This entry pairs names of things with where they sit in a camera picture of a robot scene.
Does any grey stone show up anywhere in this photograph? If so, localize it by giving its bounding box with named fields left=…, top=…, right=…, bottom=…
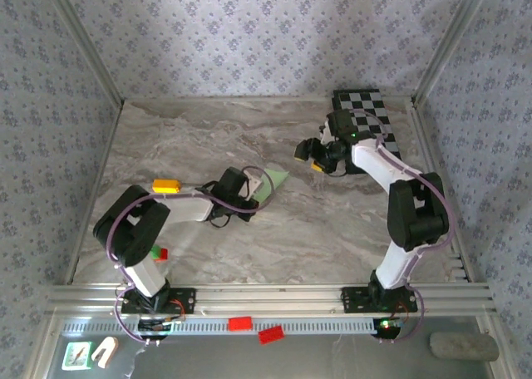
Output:
left=429, top=332, right=500, bottom=362

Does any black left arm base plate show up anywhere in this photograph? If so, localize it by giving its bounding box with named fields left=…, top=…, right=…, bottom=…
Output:
left=121, top=286, right=197, bottom=316

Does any green and white sticker card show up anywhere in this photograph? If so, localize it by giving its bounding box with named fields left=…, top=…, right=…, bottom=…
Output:
left=61, top=340, right=93, bottom=372

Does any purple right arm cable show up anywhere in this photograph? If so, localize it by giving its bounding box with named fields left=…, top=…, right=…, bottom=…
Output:
left=347, top=107, right=456, bottom=346

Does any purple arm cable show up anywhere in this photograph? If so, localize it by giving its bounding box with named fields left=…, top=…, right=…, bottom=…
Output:
left=347, top=107, right=456, bottom=346
left=106, top=165, right=276, bottom=347

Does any light green cloth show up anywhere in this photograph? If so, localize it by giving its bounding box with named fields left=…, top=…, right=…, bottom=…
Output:
left=253, top=167, right=291, bottom=204

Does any aluminium frame post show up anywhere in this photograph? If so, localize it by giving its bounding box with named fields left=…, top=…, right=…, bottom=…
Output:
left=41, top=0, right=126, bottom=106
left=411, top=0, right=498, bottom=108

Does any black and grey chessboard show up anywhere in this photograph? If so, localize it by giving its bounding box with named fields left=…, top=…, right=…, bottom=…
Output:
left=332, top=88, right=402, bottom=176

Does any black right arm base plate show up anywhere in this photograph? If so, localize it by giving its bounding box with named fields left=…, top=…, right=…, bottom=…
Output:
left=340, top=286, right=419, bottom=313

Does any aluminium mounting rail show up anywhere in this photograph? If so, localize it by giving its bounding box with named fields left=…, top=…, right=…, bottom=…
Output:
left=45, top=283, right=498, bottom=316

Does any red plastic block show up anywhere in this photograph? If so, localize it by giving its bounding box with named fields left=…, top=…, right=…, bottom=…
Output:
left=258, top=325, right=286, bottom=346
left=227, top=316, right=254, bottom=332

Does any aluminium side rail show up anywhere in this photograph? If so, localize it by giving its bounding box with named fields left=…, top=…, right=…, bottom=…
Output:
left=409, top=100, right=477, bottom=283

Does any white u-shaped wooden piece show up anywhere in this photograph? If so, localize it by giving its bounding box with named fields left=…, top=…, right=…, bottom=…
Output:
left=91, top=336, right=120, bottom=370

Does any orange yellow block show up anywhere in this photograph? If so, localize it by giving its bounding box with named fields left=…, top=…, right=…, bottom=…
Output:
left=151, top=178, right=182, bottom=194

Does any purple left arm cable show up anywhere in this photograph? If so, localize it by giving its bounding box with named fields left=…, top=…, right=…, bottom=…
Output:
left=106, top=165, right=276, bottom=347

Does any grey slotted cable tray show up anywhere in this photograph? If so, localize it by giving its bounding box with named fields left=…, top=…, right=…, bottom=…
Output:
left=62, top=316, right=411, bottom=337

